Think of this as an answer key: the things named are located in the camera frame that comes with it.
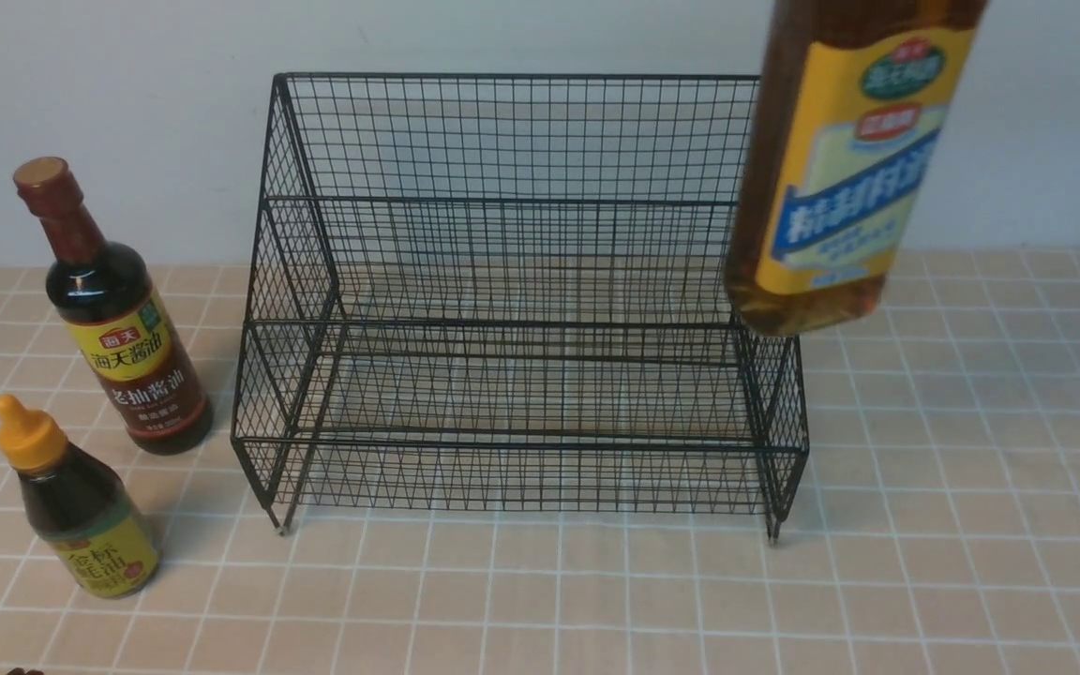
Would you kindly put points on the cooking wine bottle yellow label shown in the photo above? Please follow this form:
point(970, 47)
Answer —
point(851, 104)

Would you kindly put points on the dark soy sauce bottle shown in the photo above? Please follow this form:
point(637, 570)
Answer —
point(105, 295)

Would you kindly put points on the oyster sauce bottle orange cap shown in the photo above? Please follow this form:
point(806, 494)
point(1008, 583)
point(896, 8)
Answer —
point(77, 505)

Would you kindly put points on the black wire mesh shelf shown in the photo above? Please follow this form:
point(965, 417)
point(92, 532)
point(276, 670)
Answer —
point(505, 292)

